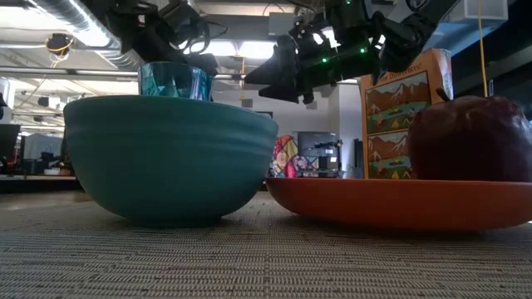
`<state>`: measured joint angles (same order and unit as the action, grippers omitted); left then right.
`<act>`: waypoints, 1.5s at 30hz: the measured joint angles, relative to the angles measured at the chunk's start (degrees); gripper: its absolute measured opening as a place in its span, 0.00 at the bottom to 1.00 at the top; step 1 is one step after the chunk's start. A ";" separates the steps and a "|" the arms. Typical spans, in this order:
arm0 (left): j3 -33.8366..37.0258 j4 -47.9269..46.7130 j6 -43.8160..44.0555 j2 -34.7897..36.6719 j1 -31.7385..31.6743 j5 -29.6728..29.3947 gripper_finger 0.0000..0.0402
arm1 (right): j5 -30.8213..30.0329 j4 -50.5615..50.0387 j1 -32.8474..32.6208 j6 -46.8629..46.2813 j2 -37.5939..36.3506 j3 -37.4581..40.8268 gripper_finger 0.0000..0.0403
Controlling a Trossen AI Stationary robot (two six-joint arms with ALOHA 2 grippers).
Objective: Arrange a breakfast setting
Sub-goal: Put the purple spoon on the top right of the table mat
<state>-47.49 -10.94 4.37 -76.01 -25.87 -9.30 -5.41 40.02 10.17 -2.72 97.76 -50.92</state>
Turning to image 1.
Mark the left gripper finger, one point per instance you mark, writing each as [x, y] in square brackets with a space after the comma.
[208, 64]

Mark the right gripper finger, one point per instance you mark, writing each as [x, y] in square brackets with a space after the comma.
[287, 93]
[284, 62]

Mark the orange cereal box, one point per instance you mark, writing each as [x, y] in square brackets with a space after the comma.
[388, 124]

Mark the dark red apple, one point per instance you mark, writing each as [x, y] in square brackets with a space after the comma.
[469, 141]

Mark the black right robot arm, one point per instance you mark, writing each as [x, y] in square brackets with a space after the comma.
[407, 29]

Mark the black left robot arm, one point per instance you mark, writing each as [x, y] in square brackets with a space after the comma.
[124, 25]

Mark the colourful patterned cloth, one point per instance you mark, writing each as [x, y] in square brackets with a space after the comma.
[284, 160]

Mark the teal bowl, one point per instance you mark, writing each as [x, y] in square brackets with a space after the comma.
[166, 162]

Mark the long ceiling light strip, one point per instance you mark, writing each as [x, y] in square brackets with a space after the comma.
[83, 74]

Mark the orange plate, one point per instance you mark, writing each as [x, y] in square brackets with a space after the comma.
[399, 203]

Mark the white ceiling unit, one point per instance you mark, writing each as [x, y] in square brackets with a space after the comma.
[484, 10]

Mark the grey woven placemat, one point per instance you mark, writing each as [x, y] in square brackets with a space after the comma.
[266, 261]

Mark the grey box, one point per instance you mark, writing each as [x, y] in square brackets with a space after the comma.
[41, 145]

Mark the wooden desk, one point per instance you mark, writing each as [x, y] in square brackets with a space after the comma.
[37, 182]

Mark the dark monitor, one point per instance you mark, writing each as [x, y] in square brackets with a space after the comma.
[8, 143]

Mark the grey wall vent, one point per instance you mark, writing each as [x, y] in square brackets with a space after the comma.
[247, 103]

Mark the silver ventilation duct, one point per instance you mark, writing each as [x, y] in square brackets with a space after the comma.
[83, 29]

